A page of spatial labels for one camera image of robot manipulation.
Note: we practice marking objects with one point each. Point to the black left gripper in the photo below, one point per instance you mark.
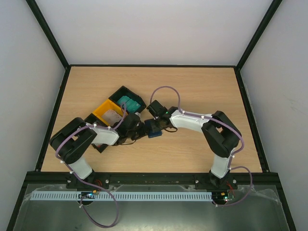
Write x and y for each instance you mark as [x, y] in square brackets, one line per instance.
[143, 133]

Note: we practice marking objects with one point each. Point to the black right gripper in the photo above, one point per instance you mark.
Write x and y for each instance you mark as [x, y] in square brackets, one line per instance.
[158, 122]

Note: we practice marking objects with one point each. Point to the blue leather card holder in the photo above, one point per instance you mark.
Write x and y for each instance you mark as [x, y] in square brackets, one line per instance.
[154, 131]

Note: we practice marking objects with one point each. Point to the black bin with teal cards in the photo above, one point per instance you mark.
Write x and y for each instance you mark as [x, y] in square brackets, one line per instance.
[124, 91]

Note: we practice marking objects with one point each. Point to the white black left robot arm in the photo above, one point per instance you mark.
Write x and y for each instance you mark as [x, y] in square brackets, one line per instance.
[71, 142]

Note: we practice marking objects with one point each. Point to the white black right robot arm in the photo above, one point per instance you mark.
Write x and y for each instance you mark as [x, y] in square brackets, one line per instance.
[220, 133]

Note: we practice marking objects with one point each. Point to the teal card stack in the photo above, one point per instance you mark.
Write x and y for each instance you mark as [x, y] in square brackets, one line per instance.
[131, 105]

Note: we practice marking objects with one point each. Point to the white red card stack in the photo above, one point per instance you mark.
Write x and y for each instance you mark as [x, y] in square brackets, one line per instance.
[111, 117]

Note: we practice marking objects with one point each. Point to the black bin with red cards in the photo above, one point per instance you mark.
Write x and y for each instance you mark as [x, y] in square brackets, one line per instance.
[92, 119]

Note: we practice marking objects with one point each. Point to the yellow plastic bin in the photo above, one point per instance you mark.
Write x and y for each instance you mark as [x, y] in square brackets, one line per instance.
[108, 104]

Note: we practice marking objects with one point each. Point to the light blue slotted cable duct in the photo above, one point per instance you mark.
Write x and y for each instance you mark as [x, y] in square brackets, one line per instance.
[122, 196]

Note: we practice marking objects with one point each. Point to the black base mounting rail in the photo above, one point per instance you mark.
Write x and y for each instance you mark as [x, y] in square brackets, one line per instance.
[200, 181]

